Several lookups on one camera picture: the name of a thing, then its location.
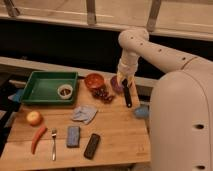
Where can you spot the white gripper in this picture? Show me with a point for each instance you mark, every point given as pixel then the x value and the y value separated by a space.
pixel 127 68

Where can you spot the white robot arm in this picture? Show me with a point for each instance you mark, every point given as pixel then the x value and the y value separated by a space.
pixel 181 103

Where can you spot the purple bowl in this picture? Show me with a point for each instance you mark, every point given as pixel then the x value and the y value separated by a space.
pixel 114 84

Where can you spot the orange bowl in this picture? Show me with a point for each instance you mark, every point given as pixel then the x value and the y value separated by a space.
pixel 94 81

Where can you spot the dark red grapes bunch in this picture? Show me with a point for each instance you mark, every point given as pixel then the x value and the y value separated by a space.
pixel 103 95

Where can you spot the light blue cloth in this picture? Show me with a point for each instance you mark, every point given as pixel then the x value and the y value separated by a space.
pixel 84 114

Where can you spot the small white cup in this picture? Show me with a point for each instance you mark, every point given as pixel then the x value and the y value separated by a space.
pixel 65 91

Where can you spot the wooden table board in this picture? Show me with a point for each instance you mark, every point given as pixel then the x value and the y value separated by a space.
pixel 123 138

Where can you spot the black rectangular remote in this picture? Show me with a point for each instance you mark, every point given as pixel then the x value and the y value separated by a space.
pixel 92 146

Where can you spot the blue sponge block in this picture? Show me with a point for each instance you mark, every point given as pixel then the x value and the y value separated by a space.
pixel 73 136

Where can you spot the green plastic tray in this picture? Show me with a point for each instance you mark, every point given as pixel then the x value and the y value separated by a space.
pixel 42 88

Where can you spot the silver fork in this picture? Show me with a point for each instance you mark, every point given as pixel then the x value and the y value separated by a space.
pixel 54 135

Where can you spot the orange carrot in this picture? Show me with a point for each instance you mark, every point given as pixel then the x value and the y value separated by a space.
pixel 39 133

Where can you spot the red yellow apple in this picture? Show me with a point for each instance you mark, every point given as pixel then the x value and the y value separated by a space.
pixel 34 118

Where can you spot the blue object at left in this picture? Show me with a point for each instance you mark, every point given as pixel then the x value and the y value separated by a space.
pixel 16 96

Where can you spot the metal window post right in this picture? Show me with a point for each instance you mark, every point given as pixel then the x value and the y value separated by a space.
pixel 153 15

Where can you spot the metal window post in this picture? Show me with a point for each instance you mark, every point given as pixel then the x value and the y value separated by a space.
pixel 91 12
pixel 11 9
pixel 153 15

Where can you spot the metal window post middle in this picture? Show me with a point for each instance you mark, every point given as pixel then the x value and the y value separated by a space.
pixel 91 12

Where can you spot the metal window post left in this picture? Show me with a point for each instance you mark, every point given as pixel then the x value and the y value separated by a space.
pixel 11 9

